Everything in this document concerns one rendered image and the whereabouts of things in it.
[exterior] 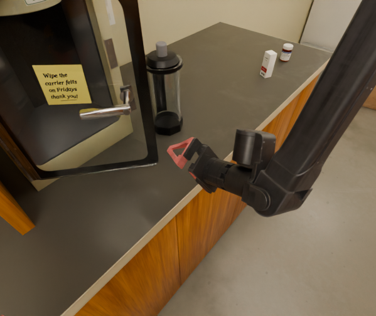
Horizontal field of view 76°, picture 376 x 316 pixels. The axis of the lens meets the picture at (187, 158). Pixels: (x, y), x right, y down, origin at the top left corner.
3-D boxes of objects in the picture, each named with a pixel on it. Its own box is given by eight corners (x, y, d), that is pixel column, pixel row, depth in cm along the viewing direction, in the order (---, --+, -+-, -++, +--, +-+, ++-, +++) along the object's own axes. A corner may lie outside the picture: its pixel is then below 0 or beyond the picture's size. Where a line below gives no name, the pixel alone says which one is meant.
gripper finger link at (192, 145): (171, 130, 53) (201, 138, 47) (187, 148, 58) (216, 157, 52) (154, 155, 52) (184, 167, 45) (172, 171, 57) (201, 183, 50)
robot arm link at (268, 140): (265, 215, 36) (297, 207, 41) (279, 140, 33) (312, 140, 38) (214, 187, 45) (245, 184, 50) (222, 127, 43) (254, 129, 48)
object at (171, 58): (140, 66, 66) (136, 41, 61) (168, 57, 70) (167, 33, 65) (156, 79, 61) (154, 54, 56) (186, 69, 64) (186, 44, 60)
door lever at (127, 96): (85, 107, 46) (80, 95, 44) (134, 100, 47) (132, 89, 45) (81, 124, 42) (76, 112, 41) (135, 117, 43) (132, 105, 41)
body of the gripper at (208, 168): (201, 143, 49) (230, 150, 44) (221, 167, 56) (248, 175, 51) (185, 169, 48) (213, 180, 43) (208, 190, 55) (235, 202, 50)
